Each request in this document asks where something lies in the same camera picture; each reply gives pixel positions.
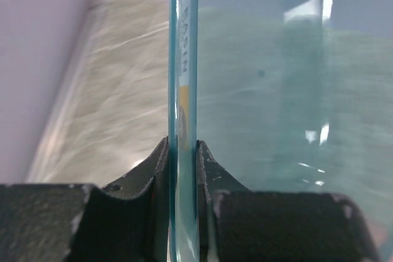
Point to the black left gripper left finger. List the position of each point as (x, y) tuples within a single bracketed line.
[(126, 220)]

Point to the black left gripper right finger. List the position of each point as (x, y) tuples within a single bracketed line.
[(245, 225)]

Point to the teal transparent plastic bin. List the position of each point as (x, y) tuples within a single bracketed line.
[(291, 95)]

